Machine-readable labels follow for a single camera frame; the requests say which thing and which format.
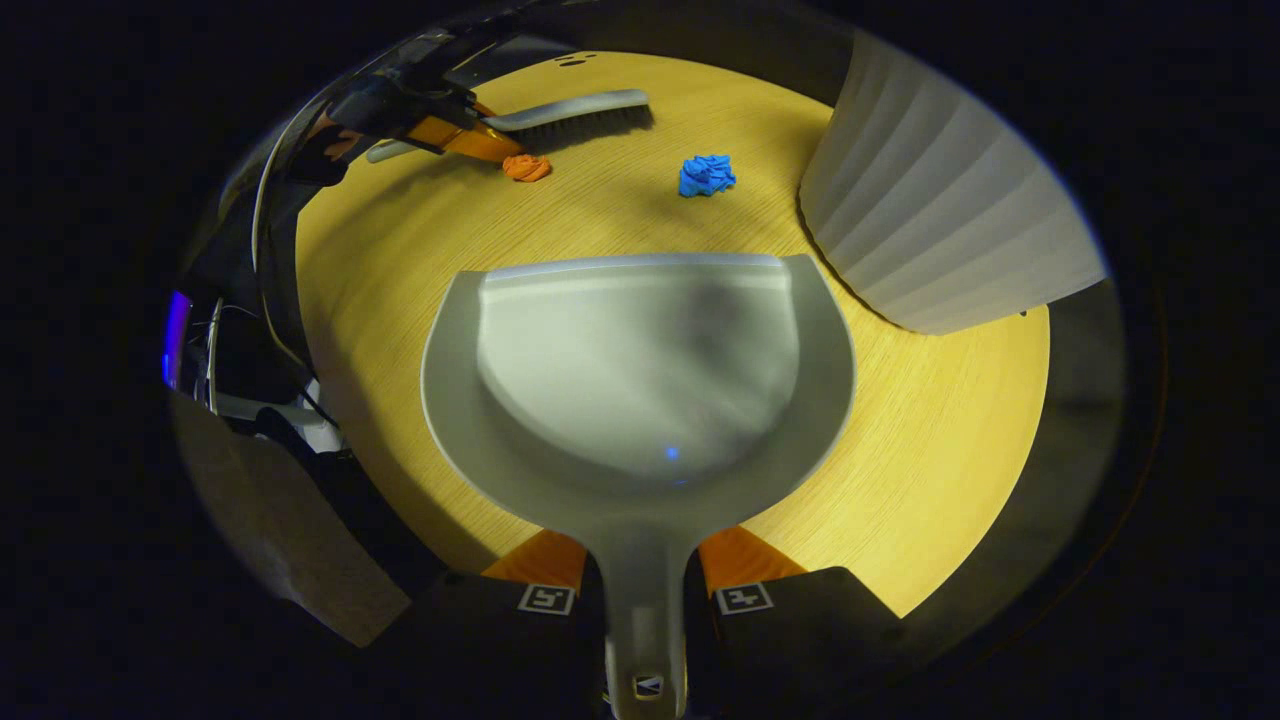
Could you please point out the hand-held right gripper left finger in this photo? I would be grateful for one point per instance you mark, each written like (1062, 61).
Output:
(500, 640)

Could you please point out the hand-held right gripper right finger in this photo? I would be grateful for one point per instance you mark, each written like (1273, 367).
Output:
(800, 640)

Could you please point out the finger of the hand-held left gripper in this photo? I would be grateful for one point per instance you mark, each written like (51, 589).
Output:
(465, 140)

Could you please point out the orange paper trash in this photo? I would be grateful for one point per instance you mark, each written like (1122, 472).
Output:
(527, 167)

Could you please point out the small grey broom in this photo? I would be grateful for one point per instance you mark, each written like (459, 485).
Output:
(580, 108)

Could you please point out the blue paper trash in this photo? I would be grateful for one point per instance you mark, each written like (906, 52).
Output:
(706, 175)

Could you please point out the grey plastic dustpan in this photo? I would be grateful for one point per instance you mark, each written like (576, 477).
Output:
(640, 380)

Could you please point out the white ribbed garbage bin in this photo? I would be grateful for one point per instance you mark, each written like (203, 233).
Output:
(940, 210)

